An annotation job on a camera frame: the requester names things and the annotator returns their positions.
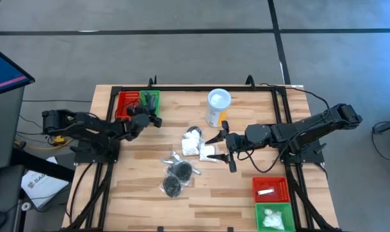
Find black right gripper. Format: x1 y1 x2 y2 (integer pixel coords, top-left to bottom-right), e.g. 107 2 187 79
204 121 248 173

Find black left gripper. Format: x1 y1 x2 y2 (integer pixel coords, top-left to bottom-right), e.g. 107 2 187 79
126 92 164 129

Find plain white pad packet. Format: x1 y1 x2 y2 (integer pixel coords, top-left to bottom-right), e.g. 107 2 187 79
199 144 220 163

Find white cotton balls bag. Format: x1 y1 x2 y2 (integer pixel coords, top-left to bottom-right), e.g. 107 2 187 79
262 208 285 231
183 130 201 143

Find black hair ties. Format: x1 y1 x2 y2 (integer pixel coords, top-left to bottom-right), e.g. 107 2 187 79
186 126 203 138
161 175 182 198
167 160 194 182

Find green plastic basket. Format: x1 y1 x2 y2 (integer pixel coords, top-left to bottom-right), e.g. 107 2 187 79
254 202 297 232
137 90 161 119

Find red plastic basket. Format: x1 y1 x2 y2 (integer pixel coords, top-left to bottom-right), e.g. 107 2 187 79
115 91 141 119
252 177 291 204

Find white canister with yellow label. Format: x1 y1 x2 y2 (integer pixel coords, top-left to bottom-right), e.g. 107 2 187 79
205 88 233 128

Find black desk beam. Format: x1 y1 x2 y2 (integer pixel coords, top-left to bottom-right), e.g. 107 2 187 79
10 147 76 183

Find white printed booklet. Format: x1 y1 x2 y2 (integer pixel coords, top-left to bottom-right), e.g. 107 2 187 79
20 156 70 209

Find blue-screen monitor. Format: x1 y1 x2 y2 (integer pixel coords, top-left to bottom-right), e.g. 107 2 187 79
0 43 36 99

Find grey cabinet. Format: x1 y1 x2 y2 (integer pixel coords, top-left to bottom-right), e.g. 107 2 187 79
0 86 26 171

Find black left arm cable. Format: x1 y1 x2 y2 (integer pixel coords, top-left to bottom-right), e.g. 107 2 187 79
115 98 141 121

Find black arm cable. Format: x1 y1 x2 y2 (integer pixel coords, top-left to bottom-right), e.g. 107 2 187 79
260 82 331 111
115 98 141 121

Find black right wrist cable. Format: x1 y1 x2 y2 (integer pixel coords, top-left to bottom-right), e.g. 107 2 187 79
238 141 295 174

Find black aluminium rig frame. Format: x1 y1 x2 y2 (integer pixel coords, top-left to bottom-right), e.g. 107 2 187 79
57 74 344 232

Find yellow cable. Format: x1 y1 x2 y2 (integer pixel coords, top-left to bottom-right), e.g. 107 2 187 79
15 133 76 151

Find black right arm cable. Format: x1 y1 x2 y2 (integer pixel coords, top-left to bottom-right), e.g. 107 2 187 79
260 82 331 111

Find thin black floor cable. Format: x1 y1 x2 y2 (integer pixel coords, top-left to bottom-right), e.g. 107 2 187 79
371 120 390 163

